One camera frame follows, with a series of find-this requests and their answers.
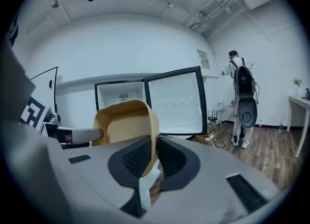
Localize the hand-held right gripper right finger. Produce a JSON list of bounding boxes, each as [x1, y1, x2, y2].
[[157, 136, 202, 192]]

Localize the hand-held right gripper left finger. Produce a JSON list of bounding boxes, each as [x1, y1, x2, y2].
[[108, 137, 158, 219]]

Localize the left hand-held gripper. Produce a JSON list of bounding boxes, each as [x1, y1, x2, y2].
[[19, 94, 104, 150]]

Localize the beige plastic container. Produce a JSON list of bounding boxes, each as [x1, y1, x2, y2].
[[91, 99, 162, 210]]

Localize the white mini fridge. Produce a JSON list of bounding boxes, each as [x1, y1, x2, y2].
[[94, 65, 208, 142]]

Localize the black router with antennas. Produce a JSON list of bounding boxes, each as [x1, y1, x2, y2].
[[207, 108, 218, 123]]

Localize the black-framed white board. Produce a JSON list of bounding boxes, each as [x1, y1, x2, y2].
[[29, 66, 59, 115]]

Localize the black backpack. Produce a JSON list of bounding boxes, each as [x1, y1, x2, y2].
[[232, 64, 260, 129]]

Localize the white table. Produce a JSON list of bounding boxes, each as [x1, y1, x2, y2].
[[287, 95, 310, 159]]

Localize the small potted plant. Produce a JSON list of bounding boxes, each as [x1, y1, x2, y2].
[[293, 78, 303, 96]]

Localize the white ceiling pipes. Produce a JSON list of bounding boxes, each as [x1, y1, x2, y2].
[[186, 0, 246, 33]]

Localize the black floor cable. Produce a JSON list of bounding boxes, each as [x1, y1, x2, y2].
[[214, 134, 227, 149]]

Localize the wall poster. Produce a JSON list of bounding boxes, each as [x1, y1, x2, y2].
[[196, 48, 212, 71]]

